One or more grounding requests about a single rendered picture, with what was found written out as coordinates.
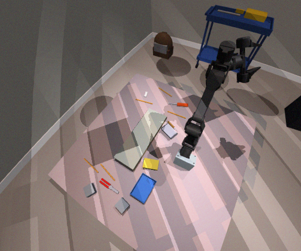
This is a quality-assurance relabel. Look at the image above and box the yellow block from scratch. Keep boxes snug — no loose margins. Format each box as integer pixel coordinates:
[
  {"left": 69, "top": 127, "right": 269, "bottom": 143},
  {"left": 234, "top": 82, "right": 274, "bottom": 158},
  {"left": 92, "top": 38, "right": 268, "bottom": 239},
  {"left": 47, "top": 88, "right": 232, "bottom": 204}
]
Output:
[{"left": 143, "top": 158, "right": 159, "bottom": 170}]

